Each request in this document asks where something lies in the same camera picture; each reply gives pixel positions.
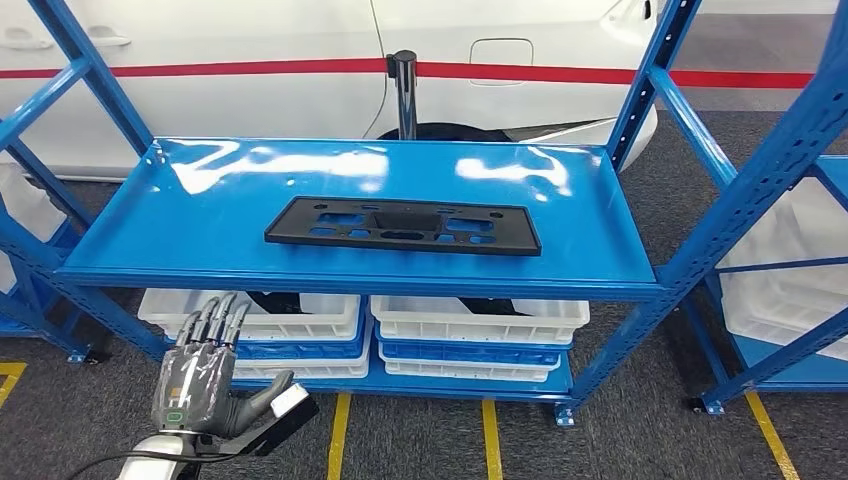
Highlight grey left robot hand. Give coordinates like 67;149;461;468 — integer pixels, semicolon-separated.
150;291;296;440

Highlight black plastic bracket panel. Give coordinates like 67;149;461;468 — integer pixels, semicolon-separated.
263;195;543;258

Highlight black curved trim part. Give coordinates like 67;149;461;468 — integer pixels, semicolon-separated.
246;291;304;317
457;297;531;318

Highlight white car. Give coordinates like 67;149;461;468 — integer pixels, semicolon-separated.
0;0;660;180

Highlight chrome stanchion post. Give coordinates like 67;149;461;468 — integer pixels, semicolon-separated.
386;49;420;142

